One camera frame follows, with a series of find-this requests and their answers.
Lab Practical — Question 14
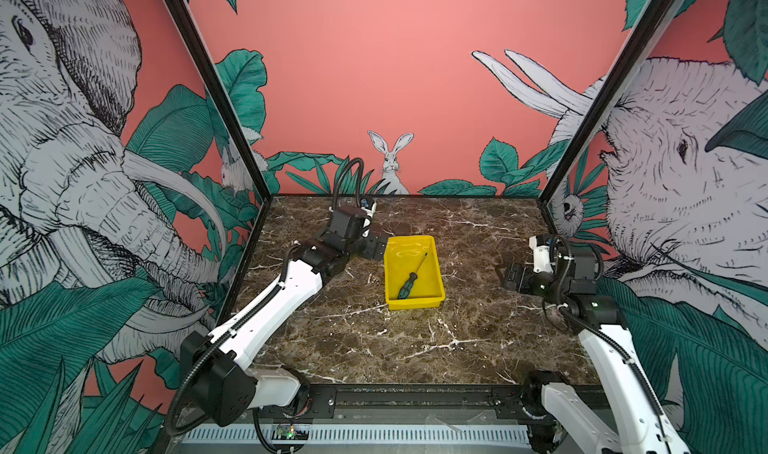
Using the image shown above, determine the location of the white slotted cable duct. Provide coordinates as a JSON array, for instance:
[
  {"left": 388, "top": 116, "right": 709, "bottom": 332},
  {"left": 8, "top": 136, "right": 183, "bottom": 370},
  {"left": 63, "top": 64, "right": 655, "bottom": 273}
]
[{"left": 181, "top": 423, "right": 532, "bottom": 447}]

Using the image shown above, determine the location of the left black frame post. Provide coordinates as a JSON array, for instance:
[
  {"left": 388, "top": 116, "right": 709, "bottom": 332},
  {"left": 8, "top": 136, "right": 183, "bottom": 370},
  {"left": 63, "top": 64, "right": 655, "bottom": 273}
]
[{"left": 163, "top": 0, "right": 272, "bottom": 203}]

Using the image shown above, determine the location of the black frame post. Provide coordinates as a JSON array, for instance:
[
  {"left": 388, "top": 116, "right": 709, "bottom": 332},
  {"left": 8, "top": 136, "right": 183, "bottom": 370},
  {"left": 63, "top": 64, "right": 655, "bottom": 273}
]
[
  {"left": 539, "top": 0, "right": 685, "bottom": 204},
  {"left": 163, "top": 0, "right": 272, "bottom": 203}
]

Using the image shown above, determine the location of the black front mounting rail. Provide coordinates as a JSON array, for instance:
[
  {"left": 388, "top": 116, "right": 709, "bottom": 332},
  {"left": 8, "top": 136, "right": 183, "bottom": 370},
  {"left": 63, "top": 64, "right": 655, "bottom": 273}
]
[{"left": 299, "top": 384, "right": 543, "bottom": 423}]

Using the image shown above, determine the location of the green handled screwdriver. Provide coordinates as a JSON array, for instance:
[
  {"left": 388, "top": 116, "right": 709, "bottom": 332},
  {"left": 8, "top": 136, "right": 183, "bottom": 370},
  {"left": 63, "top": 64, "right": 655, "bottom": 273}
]
[{"left": 397, "top": 252, "right": 428, "bottom": 300}]

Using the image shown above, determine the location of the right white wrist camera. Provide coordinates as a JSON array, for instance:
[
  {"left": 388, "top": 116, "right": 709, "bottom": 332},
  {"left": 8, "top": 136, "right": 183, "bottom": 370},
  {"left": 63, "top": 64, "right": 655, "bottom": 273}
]
[{"left": 529, "top": 234, "right": 553, "bottom": 274}]

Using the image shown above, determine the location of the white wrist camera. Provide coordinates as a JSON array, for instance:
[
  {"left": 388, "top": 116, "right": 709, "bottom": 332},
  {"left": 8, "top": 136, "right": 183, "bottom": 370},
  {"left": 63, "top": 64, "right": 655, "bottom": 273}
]
[
  {"left": 360, "top": 197, "right": 377, "bottom": 220},
  {"left": 529, "top": 234, "right": 553, "bottom": 274}
]

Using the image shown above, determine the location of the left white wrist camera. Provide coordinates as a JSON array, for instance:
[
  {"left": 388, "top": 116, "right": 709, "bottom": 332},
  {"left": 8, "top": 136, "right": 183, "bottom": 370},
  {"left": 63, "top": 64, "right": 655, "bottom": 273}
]
[{"left": 360, "top": 197, "right": 377, "bottom": 220}]

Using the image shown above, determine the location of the right black frame post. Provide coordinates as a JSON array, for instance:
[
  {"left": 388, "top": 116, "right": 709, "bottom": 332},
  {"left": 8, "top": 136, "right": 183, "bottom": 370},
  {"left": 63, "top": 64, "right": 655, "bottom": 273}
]
[{"left": 539, "top": 0, "right": 685, "bottom": 204}]

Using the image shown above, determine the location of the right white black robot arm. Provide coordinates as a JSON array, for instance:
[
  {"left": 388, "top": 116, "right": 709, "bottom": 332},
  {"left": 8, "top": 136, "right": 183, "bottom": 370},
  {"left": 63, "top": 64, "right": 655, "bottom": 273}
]
[{"left": 495, "top": 235, "right": 689, "bottom": 453}]

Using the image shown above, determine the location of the yellow plastic bin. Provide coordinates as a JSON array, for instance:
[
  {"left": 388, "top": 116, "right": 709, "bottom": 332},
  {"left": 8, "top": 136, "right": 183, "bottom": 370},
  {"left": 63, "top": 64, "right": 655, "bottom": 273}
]
[{"left": 383, "top": 235, "right": 446, "bottom": 310}]

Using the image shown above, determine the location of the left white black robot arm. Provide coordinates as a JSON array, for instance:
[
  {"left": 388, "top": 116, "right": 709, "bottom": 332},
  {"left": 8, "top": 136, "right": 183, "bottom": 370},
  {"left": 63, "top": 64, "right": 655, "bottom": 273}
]
[{"left": 164, "top": 196, "right": 387, "bottom": 437}]

